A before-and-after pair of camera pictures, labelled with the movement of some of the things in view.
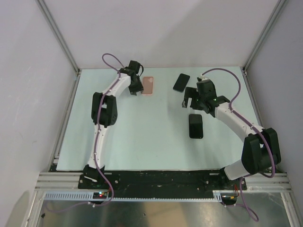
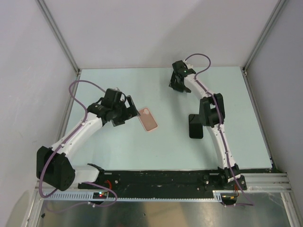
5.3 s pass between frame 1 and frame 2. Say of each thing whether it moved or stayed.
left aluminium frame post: stayed
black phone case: stayed
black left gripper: moved
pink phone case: moved
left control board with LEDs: stayed
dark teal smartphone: stayed
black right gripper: moved
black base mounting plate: stayed
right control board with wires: stayed
